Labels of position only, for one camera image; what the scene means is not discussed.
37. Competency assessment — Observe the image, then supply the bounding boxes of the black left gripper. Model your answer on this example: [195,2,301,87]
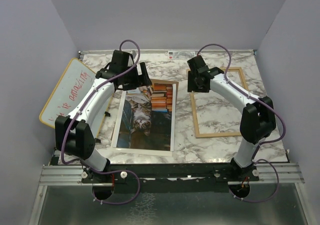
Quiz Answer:
[121,61,152,91]

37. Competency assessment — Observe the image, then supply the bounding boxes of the light wooden picture frame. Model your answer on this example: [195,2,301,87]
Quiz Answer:
[186,66,252,139]

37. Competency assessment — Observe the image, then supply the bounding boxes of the cat and books photo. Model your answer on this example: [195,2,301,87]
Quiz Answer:
[111,82,176,157]

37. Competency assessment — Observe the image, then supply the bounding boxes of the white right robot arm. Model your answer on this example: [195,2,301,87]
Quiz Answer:
[187,55,276,181]

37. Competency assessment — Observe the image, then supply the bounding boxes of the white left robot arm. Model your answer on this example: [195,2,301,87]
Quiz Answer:
[54,50,152,183]

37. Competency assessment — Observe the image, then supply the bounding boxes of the white sticker label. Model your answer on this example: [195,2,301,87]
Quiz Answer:
[166,50,196,60]

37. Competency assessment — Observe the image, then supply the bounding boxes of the yellow-rimmed whiteboard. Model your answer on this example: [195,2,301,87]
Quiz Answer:
[39,58,96,128]

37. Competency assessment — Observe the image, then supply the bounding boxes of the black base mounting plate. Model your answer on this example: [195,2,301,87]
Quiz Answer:
[81,162,259,194]

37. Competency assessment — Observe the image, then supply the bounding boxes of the brown frame backing board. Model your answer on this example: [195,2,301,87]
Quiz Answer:
[149,79,179,113]

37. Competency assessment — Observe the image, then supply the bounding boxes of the aluminium back rail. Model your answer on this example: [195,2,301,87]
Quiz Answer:
[78,49,257,55]

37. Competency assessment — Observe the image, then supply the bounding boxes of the aluminium rail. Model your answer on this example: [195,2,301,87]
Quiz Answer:
[38,162,305,186]
[78,49,257,55]

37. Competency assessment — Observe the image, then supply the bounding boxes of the aluminium front rail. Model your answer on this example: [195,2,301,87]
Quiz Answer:
[38,162,305,186]

